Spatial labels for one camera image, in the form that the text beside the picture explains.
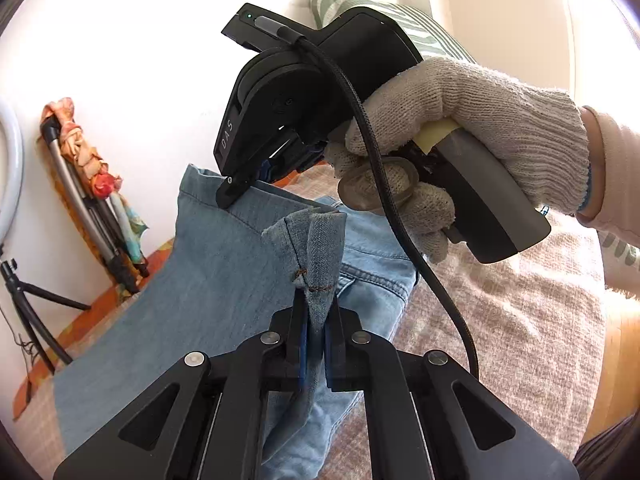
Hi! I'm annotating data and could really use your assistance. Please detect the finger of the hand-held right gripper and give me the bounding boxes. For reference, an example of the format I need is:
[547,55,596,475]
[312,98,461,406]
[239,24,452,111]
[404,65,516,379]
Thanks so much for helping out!
[259,141,327,184]
[216,129,302,209]

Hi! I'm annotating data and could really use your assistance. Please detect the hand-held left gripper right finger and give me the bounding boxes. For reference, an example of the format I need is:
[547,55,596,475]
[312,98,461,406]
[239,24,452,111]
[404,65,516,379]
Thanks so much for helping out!
[323,300,581,480]

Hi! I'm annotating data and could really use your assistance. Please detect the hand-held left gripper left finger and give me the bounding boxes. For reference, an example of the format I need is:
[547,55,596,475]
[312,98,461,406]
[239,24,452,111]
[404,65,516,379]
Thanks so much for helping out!
[52,292,307,480]

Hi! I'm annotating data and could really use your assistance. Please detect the light blue denim pants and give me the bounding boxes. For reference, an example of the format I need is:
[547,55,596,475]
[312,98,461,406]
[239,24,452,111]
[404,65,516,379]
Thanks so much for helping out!
[52,162,421,480]

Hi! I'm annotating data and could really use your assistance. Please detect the person's right forearm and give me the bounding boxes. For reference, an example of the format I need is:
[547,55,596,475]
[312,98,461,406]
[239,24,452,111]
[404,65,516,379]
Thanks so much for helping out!
[575,105,640,306]

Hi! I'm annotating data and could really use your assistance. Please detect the person's right hand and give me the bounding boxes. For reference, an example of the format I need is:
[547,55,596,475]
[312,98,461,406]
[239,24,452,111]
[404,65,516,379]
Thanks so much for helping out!
[324,56,591,265]

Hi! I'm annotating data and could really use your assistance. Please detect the green leaf patterned pillow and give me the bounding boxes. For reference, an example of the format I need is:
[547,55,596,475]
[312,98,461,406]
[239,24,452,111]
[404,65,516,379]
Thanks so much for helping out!
[310,0,476,66]

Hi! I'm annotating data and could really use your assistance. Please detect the folded silver tripod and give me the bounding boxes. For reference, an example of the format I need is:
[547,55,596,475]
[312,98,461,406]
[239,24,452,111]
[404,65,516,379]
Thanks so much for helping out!
[40,117,151,296]

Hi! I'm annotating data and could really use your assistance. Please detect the folded tripod with colourful scarf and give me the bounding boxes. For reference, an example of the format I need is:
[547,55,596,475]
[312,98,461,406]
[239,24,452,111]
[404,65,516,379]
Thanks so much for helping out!
[41,97,150,263]

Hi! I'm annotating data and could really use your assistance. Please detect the black mini tripod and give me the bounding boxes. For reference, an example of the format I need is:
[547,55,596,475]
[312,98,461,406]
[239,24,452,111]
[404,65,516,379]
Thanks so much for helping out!
[0,257,93,376]

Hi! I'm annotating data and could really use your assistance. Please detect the black white striped clothing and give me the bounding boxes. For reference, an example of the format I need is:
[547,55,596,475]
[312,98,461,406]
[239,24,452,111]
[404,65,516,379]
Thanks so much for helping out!
[570,410,640,480]

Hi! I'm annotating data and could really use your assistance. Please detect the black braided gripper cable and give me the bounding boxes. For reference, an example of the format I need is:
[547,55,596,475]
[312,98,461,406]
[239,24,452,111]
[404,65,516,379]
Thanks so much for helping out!
[254,16,481,381]

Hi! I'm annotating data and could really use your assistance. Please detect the white ring light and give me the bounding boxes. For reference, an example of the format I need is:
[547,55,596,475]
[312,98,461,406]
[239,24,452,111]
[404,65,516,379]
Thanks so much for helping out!
[0,97,25,248]

